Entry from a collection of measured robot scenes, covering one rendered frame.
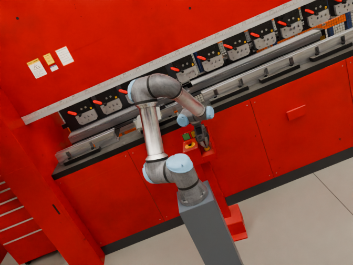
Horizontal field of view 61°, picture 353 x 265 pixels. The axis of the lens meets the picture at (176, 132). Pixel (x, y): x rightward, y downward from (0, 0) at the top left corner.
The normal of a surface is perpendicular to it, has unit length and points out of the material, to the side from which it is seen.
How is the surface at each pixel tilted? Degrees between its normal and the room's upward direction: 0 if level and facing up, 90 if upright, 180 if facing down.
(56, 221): 90
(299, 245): 0
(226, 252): 90
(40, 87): 90
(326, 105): 90
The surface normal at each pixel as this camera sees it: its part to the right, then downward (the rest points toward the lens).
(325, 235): -0.37, -0.84
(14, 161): 0.11, 0.38
